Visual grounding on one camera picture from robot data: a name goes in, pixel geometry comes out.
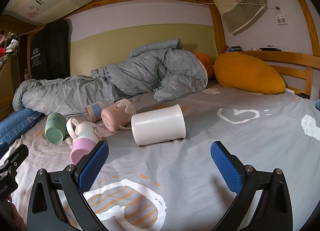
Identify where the person's left hand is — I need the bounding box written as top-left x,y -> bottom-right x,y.
7,195 -> 27,231

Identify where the blue padded mat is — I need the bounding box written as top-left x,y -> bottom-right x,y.
1,108 -> 44,145

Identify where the green mug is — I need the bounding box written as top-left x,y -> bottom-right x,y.
44,113 -> 67,144

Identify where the grey patterned bed sheet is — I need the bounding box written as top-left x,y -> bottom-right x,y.
0,81 -> 320,231

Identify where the clear bottle blue label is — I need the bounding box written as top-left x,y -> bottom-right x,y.
83,101 -> 105,123

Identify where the large white mug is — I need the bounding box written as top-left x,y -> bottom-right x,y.
131,104 -> 187,146

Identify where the black hanging bag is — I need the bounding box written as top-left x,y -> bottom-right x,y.
30,20 -> 70,80

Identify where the yellow-orange pillow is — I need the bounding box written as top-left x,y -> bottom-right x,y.
213,52 -> 286,95

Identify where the grey-blue duvet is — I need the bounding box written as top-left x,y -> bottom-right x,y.
12,39 -> 208,116

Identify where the white wall socket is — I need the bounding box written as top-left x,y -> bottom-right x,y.
275,6 -> 288,26

